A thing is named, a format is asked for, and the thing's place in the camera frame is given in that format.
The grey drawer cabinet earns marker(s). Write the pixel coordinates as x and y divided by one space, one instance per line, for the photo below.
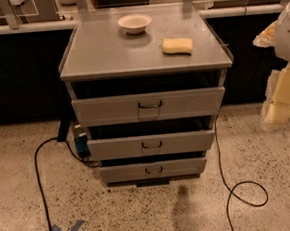
105 61

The dark lab counter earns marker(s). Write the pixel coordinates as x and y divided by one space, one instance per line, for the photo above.
31 89

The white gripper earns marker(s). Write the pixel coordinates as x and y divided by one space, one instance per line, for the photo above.
288 39

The grey top drawer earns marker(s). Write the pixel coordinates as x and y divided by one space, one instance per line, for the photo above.
148 106

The yellow sponge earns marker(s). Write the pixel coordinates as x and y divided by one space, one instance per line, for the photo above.
177 46

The grey middle drawer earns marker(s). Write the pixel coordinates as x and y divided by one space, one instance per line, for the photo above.
140 146

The blue power box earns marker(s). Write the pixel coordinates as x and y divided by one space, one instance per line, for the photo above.
80 140

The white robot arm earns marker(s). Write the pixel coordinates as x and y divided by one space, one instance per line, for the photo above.
282 35

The white ceramic bowl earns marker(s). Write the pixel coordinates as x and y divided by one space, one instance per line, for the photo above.
134 23

